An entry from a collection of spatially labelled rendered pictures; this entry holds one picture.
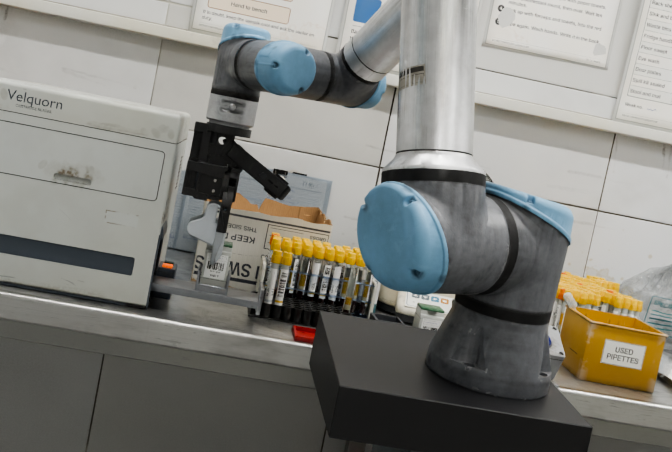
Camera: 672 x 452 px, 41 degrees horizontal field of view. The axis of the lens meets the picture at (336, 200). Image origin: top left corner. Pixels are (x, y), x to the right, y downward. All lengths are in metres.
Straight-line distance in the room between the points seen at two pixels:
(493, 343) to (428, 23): 0.37
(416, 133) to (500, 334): 0.25
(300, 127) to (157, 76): 0.33
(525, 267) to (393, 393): 0.20
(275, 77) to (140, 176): 0.26
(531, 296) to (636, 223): 1.17
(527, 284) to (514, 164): 1.06
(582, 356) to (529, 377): 0.49
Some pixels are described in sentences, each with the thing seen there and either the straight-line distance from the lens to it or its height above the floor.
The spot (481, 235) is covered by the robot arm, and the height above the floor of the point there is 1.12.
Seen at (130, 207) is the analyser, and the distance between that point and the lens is 1.39.
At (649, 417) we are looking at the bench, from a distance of 1.55.
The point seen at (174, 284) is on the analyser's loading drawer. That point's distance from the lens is 1.43.
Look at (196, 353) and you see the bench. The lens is 1.41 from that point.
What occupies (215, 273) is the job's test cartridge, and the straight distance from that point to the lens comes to 1.41.
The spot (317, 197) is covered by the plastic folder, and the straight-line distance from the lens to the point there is 2.00.
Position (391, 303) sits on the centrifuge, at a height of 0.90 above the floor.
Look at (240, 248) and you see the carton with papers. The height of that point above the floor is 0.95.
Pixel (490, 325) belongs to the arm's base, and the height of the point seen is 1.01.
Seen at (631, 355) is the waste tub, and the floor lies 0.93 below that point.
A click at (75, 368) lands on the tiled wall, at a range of 2.12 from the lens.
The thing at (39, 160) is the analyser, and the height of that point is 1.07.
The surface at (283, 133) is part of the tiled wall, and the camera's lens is 2.01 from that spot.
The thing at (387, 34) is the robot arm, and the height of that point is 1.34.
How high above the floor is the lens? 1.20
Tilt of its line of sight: 4 degrees down
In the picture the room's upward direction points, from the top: 11 degrees clockwise
